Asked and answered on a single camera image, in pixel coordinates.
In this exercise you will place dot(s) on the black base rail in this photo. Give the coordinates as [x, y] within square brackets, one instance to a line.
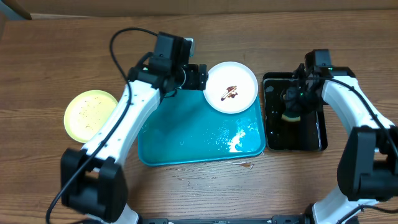
[276, 219]

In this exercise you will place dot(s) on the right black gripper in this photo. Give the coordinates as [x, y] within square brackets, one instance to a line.
[293, 106]

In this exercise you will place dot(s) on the teal plastic tray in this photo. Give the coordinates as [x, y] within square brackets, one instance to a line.
[185, 129]

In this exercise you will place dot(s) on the white plate with sauce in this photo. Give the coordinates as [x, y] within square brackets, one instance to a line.
[231, 87]

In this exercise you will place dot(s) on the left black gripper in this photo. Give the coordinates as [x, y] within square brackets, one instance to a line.
[197, 77]

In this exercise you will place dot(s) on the black water tray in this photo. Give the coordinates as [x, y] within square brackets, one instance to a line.
[307, 133]

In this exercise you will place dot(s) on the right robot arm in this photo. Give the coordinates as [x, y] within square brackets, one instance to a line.
[367, 171]

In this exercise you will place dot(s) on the yellow plate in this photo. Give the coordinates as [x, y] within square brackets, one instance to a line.
[87, 113]

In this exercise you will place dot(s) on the yellow green sponge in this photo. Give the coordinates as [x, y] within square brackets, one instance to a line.
[290, 118]

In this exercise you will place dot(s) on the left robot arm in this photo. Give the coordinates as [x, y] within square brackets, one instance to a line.
[92, 179]

